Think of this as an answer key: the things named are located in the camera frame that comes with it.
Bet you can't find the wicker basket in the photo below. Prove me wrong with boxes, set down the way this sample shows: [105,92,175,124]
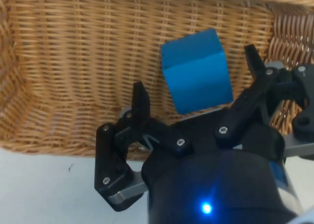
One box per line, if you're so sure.
[0,0,314,158]

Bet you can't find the blue cube block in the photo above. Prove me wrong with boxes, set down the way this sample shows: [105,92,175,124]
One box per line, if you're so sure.
[160,29,234,115]

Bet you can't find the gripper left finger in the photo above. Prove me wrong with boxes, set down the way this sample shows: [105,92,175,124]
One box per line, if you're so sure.
[94,81,196,212]

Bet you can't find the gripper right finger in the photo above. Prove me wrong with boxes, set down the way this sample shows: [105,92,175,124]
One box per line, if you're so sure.
[214,44,314,151]

